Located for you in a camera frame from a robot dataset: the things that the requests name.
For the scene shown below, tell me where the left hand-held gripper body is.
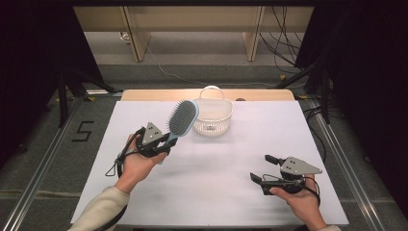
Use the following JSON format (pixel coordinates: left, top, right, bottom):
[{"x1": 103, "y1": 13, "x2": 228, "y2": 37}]
[{"x1": 135, "y1": 121, "x2": 178, "y2": 159}]

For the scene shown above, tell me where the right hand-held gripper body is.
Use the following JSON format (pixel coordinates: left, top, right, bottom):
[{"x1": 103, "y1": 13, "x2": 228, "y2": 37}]
[{"x1": 260, "y1": 156, "x2": 323, "y2": 196}]

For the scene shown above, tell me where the light blue hairbrush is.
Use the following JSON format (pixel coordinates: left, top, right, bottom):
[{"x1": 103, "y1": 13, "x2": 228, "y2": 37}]
[{"x1": 157, "y1": 99, "x2": 200, "y2": 166}]

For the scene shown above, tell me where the white plastic basket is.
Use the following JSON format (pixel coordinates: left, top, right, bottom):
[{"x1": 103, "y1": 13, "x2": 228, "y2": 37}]
[{"x1": 191, "y1": 85, "x2": 235, "y2": 138}]

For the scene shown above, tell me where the person's left hand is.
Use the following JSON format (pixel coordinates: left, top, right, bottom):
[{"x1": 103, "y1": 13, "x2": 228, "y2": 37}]
[{"x1": 114, "y1": 132, "x2": 168, "y2": 194}]

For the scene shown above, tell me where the person's right hand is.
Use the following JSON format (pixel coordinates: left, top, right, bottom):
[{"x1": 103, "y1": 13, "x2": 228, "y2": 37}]
[{"x1": 268, "y1": 174, "x2": 328, "y2": 231}]

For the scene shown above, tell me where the wooden table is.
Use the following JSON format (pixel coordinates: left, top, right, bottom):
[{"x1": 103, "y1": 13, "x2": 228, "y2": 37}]
[{"x1": 120, "y1": 89, "x2": 296, "y2": 102}]

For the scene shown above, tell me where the white table cover sheet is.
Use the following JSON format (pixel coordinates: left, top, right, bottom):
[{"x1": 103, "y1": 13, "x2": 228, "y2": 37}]
[{"x1": 70, "y1": 100, "x2": 350, "y2": 226}]

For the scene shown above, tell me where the black stand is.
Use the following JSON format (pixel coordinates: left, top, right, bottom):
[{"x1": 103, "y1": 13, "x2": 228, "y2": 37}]
[
  {"x1": 274, "y1": 62, "x2": 332, "y2": 125},
  {"x1": 57, "y1": 68, "x2": 125, "y2": 129}
]

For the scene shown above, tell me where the black curtain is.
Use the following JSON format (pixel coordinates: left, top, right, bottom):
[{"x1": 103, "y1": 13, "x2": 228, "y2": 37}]
[
  {"x1": 0, "y1": 0, "x2": 106, "y2": 168},
  {"x1": 293, "y1": 0, "x2": 408, "y2": 214}
]

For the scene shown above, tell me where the beige wooden furniture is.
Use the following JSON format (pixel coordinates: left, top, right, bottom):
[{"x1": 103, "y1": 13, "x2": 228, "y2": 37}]
[{"x1": 73, "y1": 6, "x2": 315, "y2": 63}]

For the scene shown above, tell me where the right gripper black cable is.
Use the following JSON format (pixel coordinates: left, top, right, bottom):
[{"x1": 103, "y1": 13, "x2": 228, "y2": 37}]
[{"x1": 261, "y1": 172, "x2": 322, "y2": 207}]

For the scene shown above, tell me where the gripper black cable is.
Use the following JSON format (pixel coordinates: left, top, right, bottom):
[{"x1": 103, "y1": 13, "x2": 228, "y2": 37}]
[
  {"x1": 261, "y1": 172, "x2": 322, "y2": 207},
  {"x1": 95, "y1": 126, "x2": 147, "y2": 231}
]

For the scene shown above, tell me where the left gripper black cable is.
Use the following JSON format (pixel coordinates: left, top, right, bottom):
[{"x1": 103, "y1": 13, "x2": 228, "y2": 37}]
[{"x1": 95, "y1": 126, "x2": 147, "y2": 231}]

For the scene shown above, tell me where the metal floor rail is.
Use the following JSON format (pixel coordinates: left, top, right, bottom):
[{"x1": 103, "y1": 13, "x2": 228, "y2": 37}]
[
  {"x1": 0, "y1": 95, "x2": 85, "y2": 231},
  {"x1": 307, "y1": 98, "x2": 387, "y2": 231}
]

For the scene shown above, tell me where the white floor cable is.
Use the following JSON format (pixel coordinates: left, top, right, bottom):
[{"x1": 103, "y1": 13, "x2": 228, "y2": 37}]
[{"x1": 140, "y1": 32, "x2": 310, "y2": 90}]

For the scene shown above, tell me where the bundle of black cables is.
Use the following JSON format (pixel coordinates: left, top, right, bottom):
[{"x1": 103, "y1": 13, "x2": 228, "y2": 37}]
[{"x1": 258, "y1": 6, "x2": 306, "y2": 70}]

